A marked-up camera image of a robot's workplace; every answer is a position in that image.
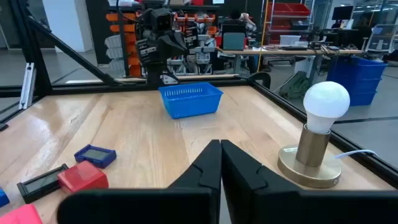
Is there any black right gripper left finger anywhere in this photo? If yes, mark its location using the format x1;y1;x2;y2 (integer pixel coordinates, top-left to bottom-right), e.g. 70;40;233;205
57;139;223;224

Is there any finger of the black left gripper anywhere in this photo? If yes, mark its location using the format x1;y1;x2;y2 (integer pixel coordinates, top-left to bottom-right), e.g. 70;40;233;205
174;30;189;53
157;33;177;59

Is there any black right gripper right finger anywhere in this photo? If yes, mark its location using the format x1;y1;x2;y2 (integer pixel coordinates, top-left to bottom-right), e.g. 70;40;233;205
220;139;398;224

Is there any blue framed small display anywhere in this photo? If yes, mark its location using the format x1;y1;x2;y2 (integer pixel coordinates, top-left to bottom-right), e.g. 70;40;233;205
73;144;118;169

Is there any red plastic box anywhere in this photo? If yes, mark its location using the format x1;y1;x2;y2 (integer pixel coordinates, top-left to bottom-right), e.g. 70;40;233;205
57;160;109;194

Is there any pink red charger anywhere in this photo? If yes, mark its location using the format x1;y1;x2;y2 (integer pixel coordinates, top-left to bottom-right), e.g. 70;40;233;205
0;203;44;224

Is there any wooden office desk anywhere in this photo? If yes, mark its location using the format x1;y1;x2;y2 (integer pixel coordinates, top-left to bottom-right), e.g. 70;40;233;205
216;45;364;78

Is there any grey mesh office chair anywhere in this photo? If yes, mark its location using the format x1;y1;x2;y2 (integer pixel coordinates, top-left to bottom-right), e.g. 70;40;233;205
364;24;398;58

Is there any orange parts bin rack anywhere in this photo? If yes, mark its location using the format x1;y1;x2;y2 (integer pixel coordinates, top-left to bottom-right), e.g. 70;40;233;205
104;2;220;78

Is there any blue plastic basket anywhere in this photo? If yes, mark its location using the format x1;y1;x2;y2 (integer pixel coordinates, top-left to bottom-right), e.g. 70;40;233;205
158;82;224;120

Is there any person at desk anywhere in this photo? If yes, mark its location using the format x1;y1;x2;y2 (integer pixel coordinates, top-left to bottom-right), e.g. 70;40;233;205
230;9;258;32

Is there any red shelf rack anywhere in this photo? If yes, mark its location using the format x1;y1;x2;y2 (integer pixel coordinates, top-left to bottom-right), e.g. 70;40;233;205
267;1;312;44

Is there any green bag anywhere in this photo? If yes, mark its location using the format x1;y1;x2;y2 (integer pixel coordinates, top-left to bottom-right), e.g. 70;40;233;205
279;70;309;100

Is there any white light bulb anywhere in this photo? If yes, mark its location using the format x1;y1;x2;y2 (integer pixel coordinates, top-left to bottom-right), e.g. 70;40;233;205
303;81;351;134

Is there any blue storage bins stack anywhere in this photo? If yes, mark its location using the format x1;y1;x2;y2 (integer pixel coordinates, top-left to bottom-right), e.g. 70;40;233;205
326;55;389;107

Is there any black computer monitor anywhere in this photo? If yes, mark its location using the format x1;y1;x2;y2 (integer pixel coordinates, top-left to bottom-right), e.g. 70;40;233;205
331;5;354;21

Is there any blue plastic box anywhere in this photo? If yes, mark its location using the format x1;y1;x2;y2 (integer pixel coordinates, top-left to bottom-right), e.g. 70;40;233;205
0;187;11;208

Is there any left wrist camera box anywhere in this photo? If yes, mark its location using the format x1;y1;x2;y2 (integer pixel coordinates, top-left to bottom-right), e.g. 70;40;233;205
150;7;174;32

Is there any long yellow cable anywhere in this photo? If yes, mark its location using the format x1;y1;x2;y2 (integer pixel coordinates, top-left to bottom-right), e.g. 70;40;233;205
256;0;270;73

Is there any white lamp cable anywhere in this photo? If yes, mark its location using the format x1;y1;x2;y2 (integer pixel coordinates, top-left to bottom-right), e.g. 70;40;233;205
335;149;379;160

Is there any black aluminium table frame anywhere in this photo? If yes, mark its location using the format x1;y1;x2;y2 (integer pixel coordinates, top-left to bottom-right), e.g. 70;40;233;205
0;0;398;189

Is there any silver aluminium bracket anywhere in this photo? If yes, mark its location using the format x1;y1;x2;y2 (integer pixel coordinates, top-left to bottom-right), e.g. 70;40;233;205
18;62;37;110

